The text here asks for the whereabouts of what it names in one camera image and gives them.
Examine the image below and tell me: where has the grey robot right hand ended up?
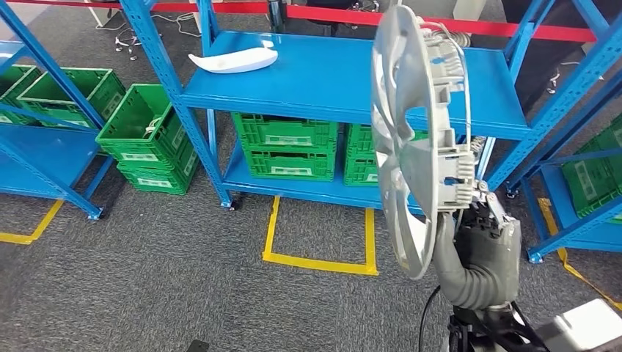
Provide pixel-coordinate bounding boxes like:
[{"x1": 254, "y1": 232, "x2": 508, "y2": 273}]
[{"x1": 433, "y1": 182, "x2": 523, "y2": 310}]

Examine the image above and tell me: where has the silver plastic wheel hubcap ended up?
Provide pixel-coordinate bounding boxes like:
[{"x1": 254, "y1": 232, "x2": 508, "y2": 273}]
[{"x1": 370, "y1": 4, "x2": 480, "y2": 282}]

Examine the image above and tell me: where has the blue metal shelf rack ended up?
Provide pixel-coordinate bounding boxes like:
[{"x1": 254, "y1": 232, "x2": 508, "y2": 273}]
[
  {"x1": 119, "y1": 0, "x2": 622, "y2": 217},
  {"x1": 0, "y1": 0, "x2": 115, "y2": 221},
  {"x1": 505, "y1": 67, "x2": 622, "y2": 264}
]

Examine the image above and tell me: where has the white curved plastic part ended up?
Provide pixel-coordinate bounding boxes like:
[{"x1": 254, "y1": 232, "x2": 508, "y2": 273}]
[{"x1": 188, "y1": 47, "x2": 279, "y2": 75}]

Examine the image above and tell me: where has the yellow floor tape strip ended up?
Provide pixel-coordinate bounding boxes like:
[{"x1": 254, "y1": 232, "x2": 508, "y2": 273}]
[
  {"x1": 0, "y1": 199, "x2": 65, "y2": 246},
  {"x1": 536, "y1": 197, "x2": 622, "y2": 312}
]

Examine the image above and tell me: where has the yellow floor tape square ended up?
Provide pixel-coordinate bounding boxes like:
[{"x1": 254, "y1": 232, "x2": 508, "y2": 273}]
[{"x1": 262, "y1": 195, "x2": 379, "y2": 277}]

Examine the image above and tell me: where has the red barrier belt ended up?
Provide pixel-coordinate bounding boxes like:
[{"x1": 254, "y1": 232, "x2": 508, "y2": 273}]
[
  {"x1": 286, "y1": 4, "x2": 597, "y2": 44},
  {"x1": 0, "y1": 0, "x2": 269, "y2": 14}
]

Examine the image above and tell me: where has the white desk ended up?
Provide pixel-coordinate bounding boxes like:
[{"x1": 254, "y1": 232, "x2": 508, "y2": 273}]
[{"x1": 453, "y1": 0, "x2": 488, "y2": 21}]

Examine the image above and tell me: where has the black swivel stool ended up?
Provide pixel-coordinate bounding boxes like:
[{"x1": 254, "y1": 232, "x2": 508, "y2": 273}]
[{"x1": 114, "y1": 28, "x2": 143, "y2": 62}]

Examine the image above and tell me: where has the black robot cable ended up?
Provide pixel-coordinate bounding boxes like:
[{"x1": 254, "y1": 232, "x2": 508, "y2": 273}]
[{"x1": 417, "y1": 285, "x2": 442, "y2": 352}]

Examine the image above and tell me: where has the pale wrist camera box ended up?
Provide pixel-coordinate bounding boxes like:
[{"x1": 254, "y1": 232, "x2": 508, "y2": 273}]
[{"x1": 534, "y1": 298, "x2": 622, "y2": 352}]

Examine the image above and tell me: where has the black stanchion post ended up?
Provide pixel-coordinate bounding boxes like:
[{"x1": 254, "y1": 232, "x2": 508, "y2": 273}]
[{"x1": 267, "y1": 0, "x2": 288, "y2": 31}]

